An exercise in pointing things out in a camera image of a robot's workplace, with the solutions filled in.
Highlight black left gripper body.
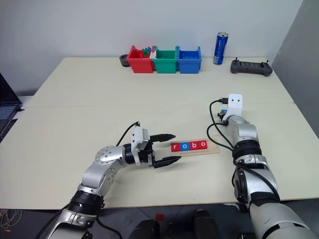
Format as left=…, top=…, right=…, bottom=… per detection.
left=138, top=140, right=157, bottom=168

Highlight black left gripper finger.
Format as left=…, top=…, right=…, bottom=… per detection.
left=149, top=133, right=177, bottom=144
left=152, top=156, right=182, bottom=170

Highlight wooden letter tray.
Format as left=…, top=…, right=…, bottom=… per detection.
left=163, top=139, right=220, bottom=156

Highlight dark grey remote controller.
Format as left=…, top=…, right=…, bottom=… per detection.
left=230, top=57, right=273, bottom=77

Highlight blue plastic bin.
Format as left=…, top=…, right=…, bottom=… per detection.
left=175, top=46, right=202, bottom=74

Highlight blue drink can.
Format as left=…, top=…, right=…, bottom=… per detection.
left=212, top=31, right=229, bottom=66

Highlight dark rounded shape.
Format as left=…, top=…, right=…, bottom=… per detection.
left=193, top=210, right=218, bottom=239
left=129, top=219, right=160, bottom=239

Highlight green plastic bin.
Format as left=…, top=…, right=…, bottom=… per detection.
left=152, top=45, right=179, bottom=74

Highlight red plastic bin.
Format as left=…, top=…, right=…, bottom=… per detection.
left=126, top=45, right=154, bottom=74

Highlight black round dish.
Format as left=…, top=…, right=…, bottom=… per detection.
left=119, top=54, right=131, bottom=68

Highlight dark laptop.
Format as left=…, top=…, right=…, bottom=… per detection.
left=0, top=72, right=23, bottom=137

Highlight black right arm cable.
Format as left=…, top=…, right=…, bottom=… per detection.
left=207, top=97, right=281, bottom=202

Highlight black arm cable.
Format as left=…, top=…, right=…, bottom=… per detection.
left=207, top=97, right=281, bottom=202
left=96, top=121, right=141, bottom=236

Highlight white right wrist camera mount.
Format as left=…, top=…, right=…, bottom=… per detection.
left=227, top=93, right=244, bottom=117

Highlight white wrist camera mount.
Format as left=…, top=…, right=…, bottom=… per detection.
left=227, top=93, right=244, bottom=117
left=131, top=126, right=151, bottom=166

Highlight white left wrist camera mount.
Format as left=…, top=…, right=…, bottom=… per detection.
left=131, top=126, right=151, bottom=166

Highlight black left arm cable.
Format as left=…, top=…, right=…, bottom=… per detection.
left=96, top=121, right=141, bottom=236

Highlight white floor cables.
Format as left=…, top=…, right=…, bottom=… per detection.
left=0, top=208, right=23, bottom=230

